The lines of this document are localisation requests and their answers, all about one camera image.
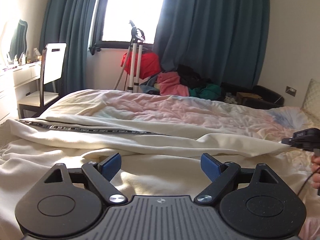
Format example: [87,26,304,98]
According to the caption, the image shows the green cloth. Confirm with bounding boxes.
[189,83,221,101]

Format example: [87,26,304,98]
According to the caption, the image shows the black clothes pile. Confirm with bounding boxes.
[177,64,212,89]

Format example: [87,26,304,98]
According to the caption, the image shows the vanity mirror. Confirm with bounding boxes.
[9,20,28,60]

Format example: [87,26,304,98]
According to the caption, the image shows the quilted cream headboard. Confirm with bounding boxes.
[302,79,320,120]

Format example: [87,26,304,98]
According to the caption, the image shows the teal curtain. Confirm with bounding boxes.
[153,0,270,88]
[39,0,96,96]

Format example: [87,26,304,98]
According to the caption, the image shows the teal curtain left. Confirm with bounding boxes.
[39,0,96,96]

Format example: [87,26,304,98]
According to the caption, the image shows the white chair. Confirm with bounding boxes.
[17,43,67,118]

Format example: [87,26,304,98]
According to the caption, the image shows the teal curtain right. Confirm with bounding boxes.
[153,0,270,88]

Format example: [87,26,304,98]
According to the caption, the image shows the cream zip-up jacket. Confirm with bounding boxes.
[0,115,303,240]

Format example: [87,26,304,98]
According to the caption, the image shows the pastel tie-dye bed cover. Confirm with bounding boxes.
[41,89,319,239]

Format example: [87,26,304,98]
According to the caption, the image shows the person's right hand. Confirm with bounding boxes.
[311,155,320,189]

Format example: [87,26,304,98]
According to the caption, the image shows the red cloth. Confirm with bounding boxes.
[120,52,161,80]

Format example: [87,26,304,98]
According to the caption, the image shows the brown cardboard box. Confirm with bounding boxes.
[236,92,262,103]

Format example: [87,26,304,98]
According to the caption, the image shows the pink cloth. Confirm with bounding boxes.
[157,72,189,96]

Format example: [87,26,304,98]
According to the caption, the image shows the white garment steamer stand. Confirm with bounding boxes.
[113,20,145,93]

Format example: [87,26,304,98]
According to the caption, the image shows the wall power socket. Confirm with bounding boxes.
[285,86,297,97]

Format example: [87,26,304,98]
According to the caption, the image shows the white dresser desk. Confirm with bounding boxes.
[1,61,41,124]

